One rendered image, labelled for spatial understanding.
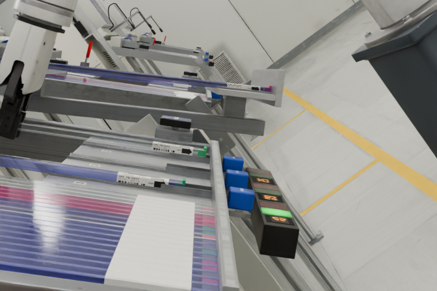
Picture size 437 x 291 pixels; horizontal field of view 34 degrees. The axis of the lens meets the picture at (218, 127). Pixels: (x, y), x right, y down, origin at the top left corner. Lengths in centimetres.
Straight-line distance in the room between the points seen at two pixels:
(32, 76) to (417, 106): 62
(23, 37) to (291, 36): 765
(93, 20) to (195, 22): 308
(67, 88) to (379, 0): 102
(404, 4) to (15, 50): 59
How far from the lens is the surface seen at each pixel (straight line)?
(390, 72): 120
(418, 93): 118
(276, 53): 857
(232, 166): 104
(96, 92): 191
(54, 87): 193
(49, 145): 115
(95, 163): 93
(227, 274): 51
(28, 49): 102
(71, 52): 553
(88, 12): 561
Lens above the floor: 88
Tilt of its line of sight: 7 degrees down
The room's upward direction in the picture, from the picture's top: 37 degrees counter-clockwise
